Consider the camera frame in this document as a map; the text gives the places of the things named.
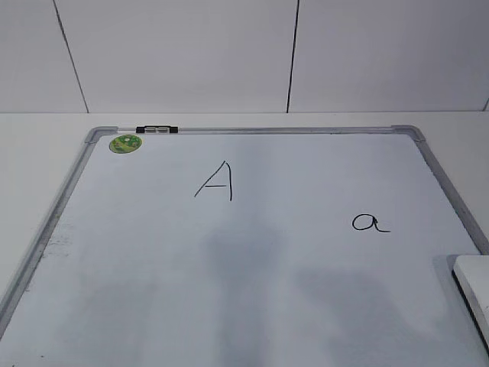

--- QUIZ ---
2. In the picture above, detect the black whiteboard hanger clip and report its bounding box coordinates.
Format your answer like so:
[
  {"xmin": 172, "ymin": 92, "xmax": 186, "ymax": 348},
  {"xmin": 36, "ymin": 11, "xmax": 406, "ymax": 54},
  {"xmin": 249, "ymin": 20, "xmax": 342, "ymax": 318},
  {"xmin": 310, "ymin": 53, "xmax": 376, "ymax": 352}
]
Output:
[{"xmin": 135, "ymin": 125, "xmax": 179, "ymax": 134}]

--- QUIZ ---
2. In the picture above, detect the white whiteboard with grey frame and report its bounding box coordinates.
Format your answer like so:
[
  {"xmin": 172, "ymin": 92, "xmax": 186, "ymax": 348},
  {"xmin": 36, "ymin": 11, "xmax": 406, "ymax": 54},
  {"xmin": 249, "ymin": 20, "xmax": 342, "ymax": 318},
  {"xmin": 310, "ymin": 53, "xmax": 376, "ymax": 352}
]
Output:
[{"xmin": 1, "ymin": 126, "xmax": 488, "ymax": 366}]

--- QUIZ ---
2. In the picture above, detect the white whiteboard eraser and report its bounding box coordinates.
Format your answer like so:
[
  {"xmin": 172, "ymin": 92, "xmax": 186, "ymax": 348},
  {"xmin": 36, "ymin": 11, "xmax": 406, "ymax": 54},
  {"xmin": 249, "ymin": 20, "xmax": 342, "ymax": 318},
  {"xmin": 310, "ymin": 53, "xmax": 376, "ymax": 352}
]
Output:
[{"xmin": 452, "ymin": 255, "xmax": 489, "ymax": 346}]

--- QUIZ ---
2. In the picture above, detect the green round magnet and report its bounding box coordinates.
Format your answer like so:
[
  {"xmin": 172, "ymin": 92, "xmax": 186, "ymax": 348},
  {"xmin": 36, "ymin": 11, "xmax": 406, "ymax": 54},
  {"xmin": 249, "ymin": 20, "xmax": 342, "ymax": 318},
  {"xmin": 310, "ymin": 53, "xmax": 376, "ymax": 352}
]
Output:
[{"xmin": 109, "ymin": 135, "xmax": 142, "ymax": 154}]

